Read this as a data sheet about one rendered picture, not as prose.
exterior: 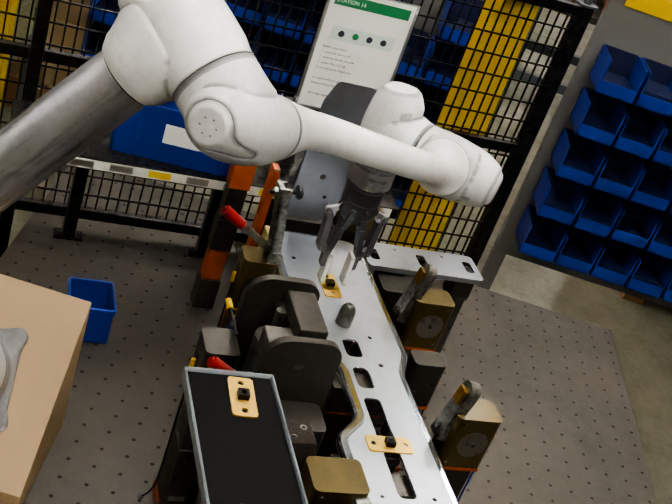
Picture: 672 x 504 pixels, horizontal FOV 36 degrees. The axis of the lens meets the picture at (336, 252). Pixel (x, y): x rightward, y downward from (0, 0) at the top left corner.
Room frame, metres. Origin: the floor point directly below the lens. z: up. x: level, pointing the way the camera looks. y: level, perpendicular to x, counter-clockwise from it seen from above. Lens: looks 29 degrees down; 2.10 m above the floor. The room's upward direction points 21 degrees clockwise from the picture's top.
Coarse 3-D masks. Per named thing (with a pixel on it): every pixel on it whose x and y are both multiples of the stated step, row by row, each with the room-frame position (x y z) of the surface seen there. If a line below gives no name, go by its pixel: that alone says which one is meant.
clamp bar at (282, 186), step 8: (280, 184) 1.77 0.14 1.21; (272, 192) 1.76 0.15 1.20; (280, 192) 1.75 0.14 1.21; (288, 192) 1.75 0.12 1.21; (296, 192) 1.77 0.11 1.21; (280, 200) 1.75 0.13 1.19; (288, 200) 1.76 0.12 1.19; (280, 208) 1.75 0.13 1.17; (272, 216) 1.78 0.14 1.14; (280, 216) 1.75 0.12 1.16; (272, 224) 1.77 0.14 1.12; (280, 224) 1.76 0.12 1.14; (272, 232) 1.76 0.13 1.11; (280, 232) 1.76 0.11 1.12; (272, 240) 1.75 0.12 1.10; (280, 240) 1.76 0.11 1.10; (272, 248) 1.76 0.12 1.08; (280, 248) 1.76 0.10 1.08
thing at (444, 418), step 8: (464, 384) 1.53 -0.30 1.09; (472, 384) 1.52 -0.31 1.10; (456, 392) 1.52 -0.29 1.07; (464, 392) 1.51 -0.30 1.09; (472, 392) 1.51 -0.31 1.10; (480, 392) 1.51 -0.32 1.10; (456, 400) 1.51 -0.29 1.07; (464, 400) 1.50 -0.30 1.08; (472, 400) 1.51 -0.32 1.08; (448, 408) 1.52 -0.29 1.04; (456, 408) 1.51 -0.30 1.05; (464, 408) 1.50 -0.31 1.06; (440, 416) 1.52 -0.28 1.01; (448, 416) 1.51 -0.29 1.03; (456, 416) 1.50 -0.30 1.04; (432, 424) 1.52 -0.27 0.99; (440, 424) 1.51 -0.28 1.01; (448, 424) 1.50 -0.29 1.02; (440, 432) 1.50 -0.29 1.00; (448, 432) 1.50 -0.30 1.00
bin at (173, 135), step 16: (144, 112) 2.01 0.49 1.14; (160, 112) 2.02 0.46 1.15; (176, 112) 2.03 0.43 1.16; (128, 128) 2.01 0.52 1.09; (144, 128) 2.02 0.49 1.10; (160, 128) 2.02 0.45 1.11; (176, 128) 2.03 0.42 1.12; (112, 144) 2.00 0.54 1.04; (128, 144) 2.01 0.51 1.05; (144, 144) 2.02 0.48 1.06; (160, 144) 2.03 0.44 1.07; (176, 144) 2.03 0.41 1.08; (192, 144) 2.04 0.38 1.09; (160, 160) 2.03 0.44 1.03; (176, 160) 2.04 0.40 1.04; (192, 160) 2.05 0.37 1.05; (208, 160) 2.06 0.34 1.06; (224, 176) 2.07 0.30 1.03
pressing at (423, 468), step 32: (288, 256) 1.89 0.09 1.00; (320, 288) 1.81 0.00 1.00; (352, 288) 1.86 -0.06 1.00; (384, 320) 1.78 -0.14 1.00; (384, 352) 1.67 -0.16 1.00; (352, 384) 1.53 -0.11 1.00; (384, 384) 1.57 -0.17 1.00; (352, 416) 1.46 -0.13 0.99; (384, 416) 1.48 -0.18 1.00; (416, 416) 1.51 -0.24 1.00; (352, 448) 1.37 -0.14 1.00; (416, 448) 1.43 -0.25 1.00; (384, 480) 1.32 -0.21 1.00; (416, 480) 1.35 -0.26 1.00; (448, 480) 1.38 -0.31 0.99
